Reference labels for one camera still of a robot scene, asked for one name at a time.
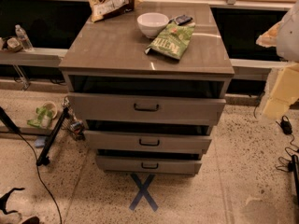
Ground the black floor cable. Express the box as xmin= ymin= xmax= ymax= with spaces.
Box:
xmin=0 ymin=106 xmax=64 ymax=224

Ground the blue tape cross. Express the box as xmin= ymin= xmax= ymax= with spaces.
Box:
xmin=129 ymin=174 xmax=158 ymax=211

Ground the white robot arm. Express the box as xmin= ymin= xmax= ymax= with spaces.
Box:
xmin=256 ymin=1 xmax=299 ymax=119

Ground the black tripod leg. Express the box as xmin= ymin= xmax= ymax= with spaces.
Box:
xmin=36 ymin=107 xmax=69 ymax=166

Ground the brown chip bag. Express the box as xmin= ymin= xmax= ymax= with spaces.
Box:
xmin=89 ymin=0 xmax=135 ymax=22

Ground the white ceramic bowl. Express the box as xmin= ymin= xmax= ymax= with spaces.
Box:
xmin=137 ymin=12 xmax=169 ymax=38

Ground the clear plastic water bottle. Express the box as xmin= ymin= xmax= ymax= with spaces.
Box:
xmin=15 ymin=24 xmax=34 ymax=51

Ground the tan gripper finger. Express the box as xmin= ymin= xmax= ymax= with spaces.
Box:
xmin=256 ymin=21 xmax=281 ymax=48

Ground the black power adapter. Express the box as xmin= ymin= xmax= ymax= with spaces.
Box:
xmin=280 ymin=116 xmax=292 ymax=135

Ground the dark blue snack packet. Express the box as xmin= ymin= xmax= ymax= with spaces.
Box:
xmin=169 ymin=15 xmax=192 ymax=26

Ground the grey drawer cabinet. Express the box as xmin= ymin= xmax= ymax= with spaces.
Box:
xmin=58 ymin=2 xmax=235 ymax=176

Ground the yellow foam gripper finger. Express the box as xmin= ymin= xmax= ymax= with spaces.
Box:
xmin=263 ymin=63 xmax=299 ymax=119

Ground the black curved object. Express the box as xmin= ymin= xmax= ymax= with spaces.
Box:
xmin=0 ymin=188 xmax=24 ymax=215

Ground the small round container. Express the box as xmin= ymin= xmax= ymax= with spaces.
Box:
xmin=2 ymin=37 xmax=22 ymax=52

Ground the green chip bag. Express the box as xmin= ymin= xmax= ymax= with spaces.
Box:
xmin=145 ymin=22 xmax=195 ymax=60

